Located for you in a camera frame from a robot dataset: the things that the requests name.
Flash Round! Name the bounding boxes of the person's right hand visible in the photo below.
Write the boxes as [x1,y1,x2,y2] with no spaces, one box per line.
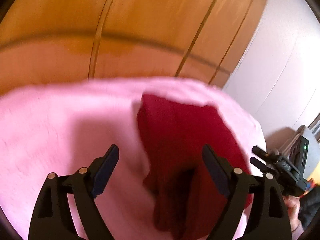
[283,196,304,240]

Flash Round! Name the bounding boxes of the dark red garment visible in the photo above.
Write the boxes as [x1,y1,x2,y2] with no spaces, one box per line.
[137,94,249,239]

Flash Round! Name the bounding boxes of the orange wooden wardrobe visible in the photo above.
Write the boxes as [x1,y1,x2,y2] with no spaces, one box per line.
[1,0,267,93]

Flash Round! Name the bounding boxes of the pink bed cover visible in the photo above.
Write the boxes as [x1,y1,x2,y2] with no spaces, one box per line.
[1,77,266,239]

